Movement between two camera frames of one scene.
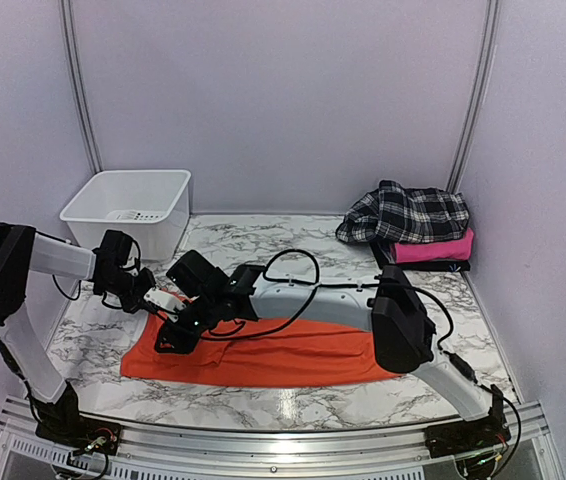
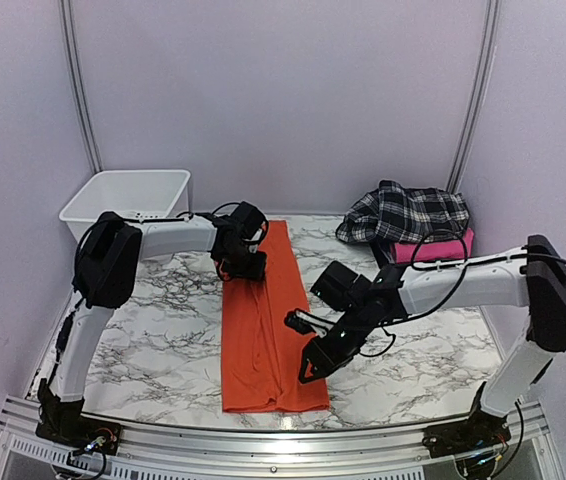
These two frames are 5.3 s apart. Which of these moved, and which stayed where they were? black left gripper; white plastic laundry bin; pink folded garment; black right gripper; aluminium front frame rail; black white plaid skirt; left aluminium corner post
Moved: black left gripper; black right gripper
Stayed: aluminium front frame rail; white plastic laundry bin; left aluminium corner post; black white plaid skirt; pink folded garment
